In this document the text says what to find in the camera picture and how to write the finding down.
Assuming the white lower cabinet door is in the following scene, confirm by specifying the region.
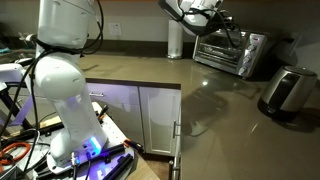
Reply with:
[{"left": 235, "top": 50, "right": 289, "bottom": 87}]
[{"left": 139, "top": 87, "right": 181, "bottom": 156}]

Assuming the white wall outlet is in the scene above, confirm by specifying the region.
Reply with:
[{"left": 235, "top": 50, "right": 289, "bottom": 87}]
[{"left": 108, "top": 23, "right": 122, "bottom": 36}]

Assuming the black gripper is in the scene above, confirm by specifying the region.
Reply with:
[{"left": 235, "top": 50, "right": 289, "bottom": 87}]
[{"left": 214, "top": 10, "right": 242, "bottom": 47}]

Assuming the silver toaster oven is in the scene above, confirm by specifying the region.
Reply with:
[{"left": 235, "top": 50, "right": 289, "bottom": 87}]
[{"left": 193, "top": 30, "right": 268, "bottom": 79}]

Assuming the white paper towel roll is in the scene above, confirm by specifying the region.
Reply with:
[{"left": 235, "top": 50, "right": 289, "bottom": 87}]
[{"left": 167, "top": 20, "right": 183, "bottom": 59}]

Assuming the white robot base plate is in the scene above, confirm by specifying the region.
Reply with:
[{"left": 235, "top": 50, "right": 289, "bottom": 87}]
[{"left": 43, "top": 114, "right": 135, "bottom": 180}]

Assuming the orange cable coil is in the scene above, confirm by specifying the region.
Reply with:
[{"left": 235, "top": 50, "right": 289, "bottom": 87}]
[{"left": 0, "top": 141, "right": 32, "bottom": 166}]

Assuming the stainless steel electric kettle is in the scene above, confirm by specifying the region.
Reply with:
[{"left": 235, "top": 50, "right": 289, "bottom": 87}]
[{"left": 257, "top": 66, "right": 317, "bottom": 121}]

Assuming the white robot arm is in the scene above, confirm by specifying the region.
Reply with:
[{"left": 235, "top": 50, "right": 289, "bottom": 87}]
[{"left": 34, "top": 0, "right": 226, "bottom": 167}]

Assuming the white cabinet drawer front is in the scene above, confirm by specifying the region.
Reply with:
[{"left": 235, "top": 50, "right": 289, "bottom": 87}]
[{"left": 87, "top": 83, "right": 144, "bottom": 144}]

